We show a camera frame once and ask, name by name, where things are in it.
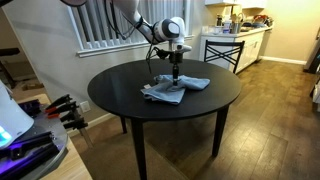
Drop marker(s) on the blue bowl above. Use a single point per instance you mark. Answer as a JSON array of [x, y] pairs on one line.
[[258, 25]]

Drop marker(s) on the black background furniture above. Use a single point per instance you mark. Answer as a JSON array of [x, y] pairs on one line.
[[8, 51]]

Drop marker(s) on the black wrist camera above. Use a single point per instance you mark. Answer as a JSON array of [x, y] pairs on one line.
[[162, 53]]

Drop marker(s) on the white wall outlet plate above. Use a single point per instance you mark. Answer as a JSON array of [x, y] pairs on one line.
[[84, 106]]

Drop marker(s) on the white upper kitchen cabinet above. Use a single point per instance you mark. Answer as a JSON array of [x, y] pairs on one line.
[[233, 2]]

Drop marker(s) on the metal utensil container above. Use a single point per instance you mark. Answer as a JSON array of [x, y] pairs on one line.
[[235, 28]]

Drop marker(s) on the black metal dining chair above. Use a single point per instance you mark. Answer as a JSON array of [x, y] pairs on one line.
[[224, 53]]

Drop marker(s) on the red kitchen item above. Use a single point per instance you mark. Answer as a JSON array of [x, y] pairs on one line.
[[260, 18]]

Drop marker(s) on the white plastic bottle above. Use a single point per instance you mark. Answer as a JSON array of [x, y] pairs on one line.
[[227, 26]]

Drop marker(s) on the white window sill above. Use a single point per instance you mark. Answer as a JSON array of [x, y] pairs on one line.
[[110, 50]]

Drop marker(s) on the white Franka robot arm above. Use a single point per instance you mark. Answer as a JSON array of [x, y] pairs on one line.
[[166, 30]]

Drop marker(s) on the cardboard box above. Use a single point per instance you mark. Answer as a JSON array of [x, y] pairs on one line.
[[32, 86]]

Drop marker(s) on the dark jar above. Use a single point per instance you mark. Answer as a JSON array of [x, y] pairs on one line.
[[219, 20]]

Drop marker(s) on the cream baseboard under window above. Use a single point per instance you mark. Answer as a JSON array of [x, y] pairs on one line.
[[96, 121]]

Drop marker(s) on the black clamp metal bar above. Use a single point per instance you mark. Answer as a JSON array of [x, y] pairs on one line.
[[78, 126]]

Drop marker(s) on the cream kitchen baseboard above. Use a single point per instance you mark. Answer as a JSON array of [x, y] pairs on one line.
[[283, 60]]

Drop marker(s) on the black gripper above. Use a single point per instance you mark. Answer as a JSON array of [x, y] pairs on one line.
[[176, 57]]

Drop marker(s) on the black aluminium rails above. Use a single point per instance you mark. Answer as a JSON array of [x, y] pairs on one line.
[[30, 150]]

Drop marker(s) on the white rounded robot base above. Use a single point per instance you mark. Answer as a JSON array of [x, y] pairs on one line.
[[13, 116]]

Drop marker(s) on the light wooden bench top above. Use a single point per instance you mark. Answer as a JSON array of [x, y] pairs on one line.
[[70, 166]]

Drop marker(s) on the white cup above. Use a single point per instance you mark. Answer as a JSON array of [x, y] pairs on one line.
[[217, 30]]

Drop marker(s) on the round black wooden table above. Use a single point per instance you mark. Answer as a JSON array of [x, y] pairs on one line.
[[116, 86]]

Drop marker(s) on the light blue cloth towel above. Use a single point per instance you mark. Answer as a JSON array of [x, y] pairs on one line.
[[170, 91]]

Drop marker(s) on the white vertical window blinds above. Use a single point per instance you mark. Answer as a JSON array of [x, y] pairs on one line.
[[93, 26]]

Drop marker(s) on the white object at doorway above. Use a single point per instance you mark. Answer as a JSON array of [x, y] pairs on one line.
[[316, 96]]

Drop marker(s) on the round grey metal plate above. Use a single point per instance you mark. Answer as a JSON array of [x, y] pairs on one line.
[[58, 133]]

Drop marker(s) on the white kitchen counter cabinet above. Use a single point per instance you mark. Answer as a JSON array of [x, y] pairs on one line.
[[250, 46]]

